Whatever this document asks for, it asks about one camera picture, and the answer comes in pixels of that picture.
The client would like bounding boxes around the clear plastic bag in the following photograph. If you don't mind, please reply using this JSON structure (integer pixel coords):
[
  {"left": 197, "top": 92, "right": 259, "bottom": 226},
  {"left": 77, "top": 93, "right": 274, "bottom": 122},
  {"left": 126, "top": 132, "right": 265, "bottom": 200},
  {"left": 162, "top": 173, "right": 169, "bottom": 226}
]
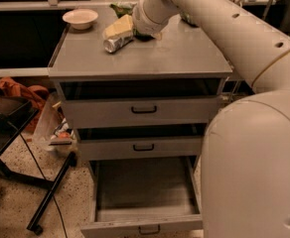
[{"left": 33, "top": 92, "right": 77, "bottom": 157}]

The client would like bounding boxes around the grey top drawer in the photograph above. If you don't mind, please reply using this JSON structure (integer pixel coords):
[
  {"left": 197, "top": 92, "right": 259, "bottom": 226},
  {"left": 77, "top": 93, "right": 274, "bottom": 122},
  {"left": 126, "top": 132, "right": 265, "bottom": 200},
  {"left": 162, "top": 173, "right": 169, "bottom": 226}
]
[{"left": 60, "top": 78, "right": 220, "bottom": 129}]

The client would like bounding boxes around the white ceramic bowl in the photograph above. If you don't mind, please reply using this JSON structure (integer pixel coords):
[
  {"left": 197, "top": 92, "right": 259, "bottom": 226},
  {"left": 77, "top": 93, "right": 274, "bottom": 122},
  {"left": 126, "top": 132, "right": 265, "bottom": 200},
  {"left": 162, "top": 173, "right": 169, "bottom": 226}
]
[{"left": 63, "top": 9, "right": 98, "bottom": 30}]

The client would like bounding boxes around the green chip bag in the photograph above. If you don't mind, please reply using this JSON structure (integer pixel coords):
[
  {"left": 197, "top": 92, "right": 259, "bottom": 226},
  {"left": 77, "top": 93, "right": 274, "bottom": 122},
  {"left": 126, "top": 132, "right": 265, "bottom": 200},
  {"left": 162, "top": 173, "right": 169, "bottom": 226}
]
[{"left": 109, "top": 2, "right": 154, "bottom": 41}]

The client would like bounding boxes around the silver redbull can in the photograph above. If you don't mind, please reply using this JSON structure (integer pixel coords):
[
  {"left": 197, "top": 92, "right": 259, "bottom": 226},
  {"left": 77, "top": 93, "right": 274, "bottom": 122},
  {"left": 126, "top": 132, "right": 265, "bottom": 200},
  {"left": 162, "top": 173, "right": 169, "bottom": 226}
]
[{"left": 103, "top": 36, "right": 133, "bottom": 54}]

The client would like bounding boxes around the grey bottom drawer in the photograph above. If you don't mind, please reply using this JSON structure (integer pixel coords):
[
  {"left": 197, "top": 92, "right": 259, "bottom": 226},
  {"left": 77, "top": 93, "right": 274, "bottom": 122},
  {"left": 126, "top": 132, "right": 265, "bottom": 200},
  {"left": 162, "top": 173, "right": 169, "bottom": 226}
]
[{"left": 81, "top": 157, "right": 203, "bottom": 238}]

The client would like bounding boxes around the grey drawer cabinet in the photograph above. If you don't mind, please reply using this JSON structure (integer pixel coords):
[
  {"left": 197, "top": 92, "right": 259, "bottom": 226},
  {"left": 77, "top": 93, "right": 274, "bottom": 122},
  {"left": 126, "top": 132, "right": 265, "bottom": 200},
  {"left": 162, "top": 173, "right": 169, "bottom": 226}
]
[{"left": 47, "top": 1, "right": 233, "bottom": 238}]

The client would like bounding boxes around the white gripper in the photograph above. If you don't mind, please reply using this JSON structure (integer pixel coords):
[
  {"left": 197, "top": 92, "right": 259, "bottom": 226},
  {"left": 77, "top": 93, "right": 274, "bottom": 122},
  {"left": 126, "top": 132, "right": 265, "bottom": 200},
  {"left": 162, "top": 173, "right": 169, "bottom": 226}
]
[{"left": 102, "top": 0, "right": 168, "bottom": 40}]

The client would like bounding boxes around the black floor cable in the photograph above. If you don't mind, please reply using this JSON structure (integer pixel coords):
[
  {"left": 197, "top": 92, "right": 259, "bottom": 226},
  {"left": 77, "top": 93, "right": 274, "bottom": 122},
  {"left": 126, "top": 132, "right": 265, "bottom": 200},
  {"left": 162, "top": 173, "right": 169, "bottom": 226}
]
[{"left": 19, "top": 132, "right": 69, "bottom": 238}]

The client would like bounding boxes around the green soda can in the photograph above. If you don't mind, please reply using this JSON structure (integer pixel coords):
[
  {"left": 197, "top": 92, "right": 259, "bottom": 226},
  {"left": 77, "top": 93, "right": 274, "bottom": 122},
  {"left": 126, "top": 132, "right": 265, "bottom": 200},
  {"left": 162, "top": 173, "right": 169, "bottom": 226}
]
[{"left": 180, "top": 12, "right": 198, "bottom": 27}]

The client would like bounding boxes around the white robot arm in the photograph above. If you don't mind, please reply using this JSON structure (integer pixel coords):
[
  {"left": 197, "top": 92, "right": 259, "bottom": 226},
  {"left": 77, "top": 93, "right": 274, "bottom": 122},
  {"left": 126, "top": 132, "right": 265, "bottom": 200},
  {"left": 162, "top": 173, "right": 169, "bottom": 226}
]
[{"left": 132, "top": 0, "right": 290, "bottom": 238}]

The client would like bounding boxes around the orange cloth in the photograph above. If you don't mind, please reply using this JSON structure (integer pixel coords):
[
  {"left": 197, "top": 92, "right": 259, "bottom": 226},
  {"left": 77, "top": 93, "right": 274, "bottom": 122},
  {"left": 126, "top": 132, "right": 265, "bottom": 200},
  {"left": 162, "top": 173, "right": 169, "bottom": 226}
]
[{"left": 0, "top": 77, "right": 50, "bottom": 132}]

